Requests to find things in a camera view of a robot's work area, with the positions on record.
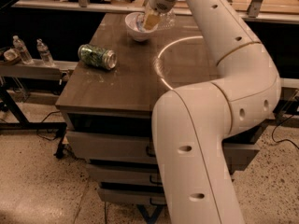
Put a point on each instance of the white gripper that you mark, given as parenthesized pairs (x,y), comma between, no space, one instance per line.
(158,3)

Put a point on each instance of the clear plastic water bottle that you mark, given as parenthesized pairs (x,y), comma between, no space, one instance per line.
(167,20)

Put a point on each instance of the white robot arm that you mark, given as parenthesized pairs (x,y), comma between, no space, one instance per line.
(190,122)

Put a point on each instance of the white ceramic bowl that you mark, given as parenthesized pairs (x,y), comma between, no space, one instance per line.
(135,29)

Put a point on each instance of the small water bottle right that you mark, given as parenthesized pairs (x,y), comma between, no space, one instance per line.
(44,53)

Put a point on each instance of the small water bottle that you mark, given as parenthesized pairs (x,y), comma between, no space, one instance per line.
(22,50)
(44,53)

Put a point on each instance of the small water bottle left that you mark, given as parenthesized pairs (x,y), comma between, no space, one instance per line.
(22,50)

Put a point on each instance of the dark bowl on shelf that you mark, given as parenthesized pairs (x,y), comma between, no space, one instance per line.
(9,56)

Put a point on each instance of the green soda can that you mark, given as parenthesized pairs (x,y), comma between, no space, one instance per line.
(97,57)

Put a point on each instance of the metal side shelf left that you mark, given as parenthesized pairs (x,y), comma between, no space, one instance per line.
(38,70)

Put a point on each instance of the top grey drawer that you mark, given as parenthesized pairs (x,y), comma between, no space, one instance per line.
(133,149)

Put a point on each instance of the grey drawer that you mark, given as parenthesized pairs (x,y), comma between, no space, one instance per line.
(125,175)
(129,196)
(133,149)

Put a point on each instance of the middle grey drawer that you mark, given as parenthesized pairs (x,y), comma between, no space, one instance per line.
(125,175)

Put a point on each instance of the bottom grey drawer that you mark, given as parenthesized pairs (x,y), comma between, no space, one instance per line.
(129,196)

